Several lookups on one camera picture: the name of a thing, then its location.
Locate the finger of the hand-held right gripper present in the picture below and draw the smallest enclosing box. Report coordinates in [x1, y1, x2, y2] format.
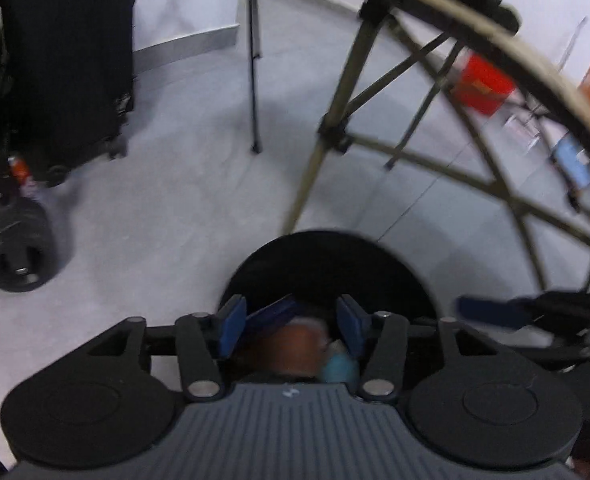
[457, 292, 590, 332]

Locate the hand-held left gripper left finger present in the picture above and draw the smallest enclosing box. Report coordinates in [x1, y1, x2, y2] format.
[86, 295, 247, 402]

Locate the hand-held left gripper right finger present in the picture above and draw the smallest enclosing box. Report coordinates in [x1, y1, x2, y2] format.
[336, 295, 498, 403]

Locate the light blue plush toy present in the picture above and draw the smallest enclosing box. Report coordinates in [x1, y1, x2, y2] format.
[322, 351, 360, 385]

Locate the orange pink block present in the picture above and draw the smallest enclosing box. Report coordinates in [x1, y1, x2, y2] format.
[252, 317, 332, 380]

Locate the black round trash bin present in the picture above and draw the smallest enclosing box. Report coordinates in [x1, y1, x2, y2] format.
[217, 230, 438, 386]

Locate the blue shopping bag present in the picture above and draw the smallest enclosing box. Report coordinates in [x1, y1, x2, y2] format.
[552, 137, 590, 193]

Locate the slatted folding table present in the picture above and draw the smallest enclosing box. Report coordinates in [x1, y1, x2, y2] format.
[255, 0, 590, 293]

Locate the beige folding wagon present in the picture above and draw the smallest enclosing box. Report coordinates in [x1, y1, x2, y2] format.
[0, 0, 58, 293]

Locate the mop stick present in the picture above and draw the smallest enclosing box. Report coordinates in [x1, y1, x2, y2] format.
[557, 16, 590, 71]

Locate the black cloth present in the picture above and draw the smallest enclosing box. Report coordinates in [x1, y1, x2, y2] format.
[439, 0, 522, 31]

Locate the black suitcase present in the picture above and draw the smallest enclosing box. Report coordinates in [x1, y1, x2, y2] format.
[0, 0, 137, 181]

